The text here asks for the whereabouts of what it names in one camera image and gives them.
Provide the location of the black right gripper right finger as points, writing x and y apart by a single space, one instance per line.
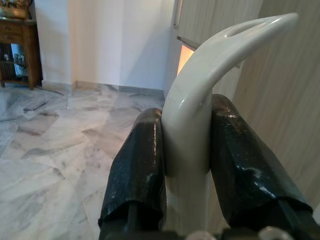
240 160

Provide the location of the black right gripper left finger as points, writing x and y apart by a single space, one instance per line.
136 165

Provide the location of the light wooden cabinet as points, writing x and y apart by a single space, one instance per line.
287 100

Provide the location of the dark wooden side table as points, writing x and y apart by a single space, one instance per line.
23 37

